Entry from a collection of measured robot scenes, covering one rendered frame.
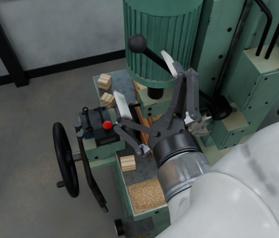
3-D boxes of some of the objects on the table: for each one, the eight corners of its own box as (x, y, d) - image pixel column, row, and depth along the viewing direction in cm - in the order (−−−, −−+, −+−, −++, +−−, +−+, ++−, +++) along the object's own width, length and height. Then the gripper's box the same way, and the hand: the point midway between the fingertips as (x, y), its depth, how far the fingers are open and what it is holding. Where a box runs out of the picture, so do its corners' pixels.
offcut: (122, 171, 91) (121, 166, 88) (120, 162, 93) (120, 157, 90) (135, 169, 91) (135, 164, 88) (133, 159, 93) (133, 154, 90)
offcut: (111, 109, 105) (110, 102, 101) (101, 106, 106) (100, 98, 103) (115, 103, 107) (115, 96, 103) (105, 99, 108) (105, 92, 104)
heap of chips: (127, 186, 88) (126, 182, 85) (168, 174, 90) (169, 169, 87) (135, 213, 83) (135, 209, 80) (178, 199, 86) (180, 195, 82)
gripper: (139, 196, 55) (112, 112, 66) (251, 128, 45) (196, 44, 56) (114, 193, 49) (88, 102, 61) (235, 115, 39) (178, 25, 51)
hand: (142, 78), depth 58 cm, fingers open, 13 cm apart
